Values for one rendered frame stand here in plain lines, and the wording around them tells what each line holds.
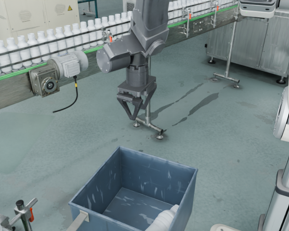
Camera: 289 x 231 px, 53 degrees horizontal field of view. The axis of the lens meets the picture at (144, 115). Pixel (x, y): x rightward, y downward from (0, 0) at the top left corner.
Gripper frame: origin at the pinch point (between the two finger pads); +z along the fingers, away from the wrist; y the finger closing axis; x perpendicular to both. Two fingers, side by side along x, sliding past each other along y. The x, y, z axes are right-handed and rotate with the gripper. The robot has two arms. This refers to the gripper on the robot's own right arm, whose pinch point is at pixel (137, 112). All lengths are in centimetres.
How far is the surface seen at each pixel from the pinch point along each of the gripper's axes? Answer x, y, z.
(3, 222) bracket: -12.7, 37.7, 10.6
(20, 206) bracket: -13.5, 32.6, 11.4
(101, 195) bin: -14.8, 1.1, 39.4
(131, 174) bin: -10.5, -13.6, 39.5
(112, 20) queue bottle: -79, -113, 9
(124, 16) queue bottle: -76, -124, 9
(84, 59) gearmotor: -74, -72, 23
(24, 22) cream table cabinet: -280, -215, 57
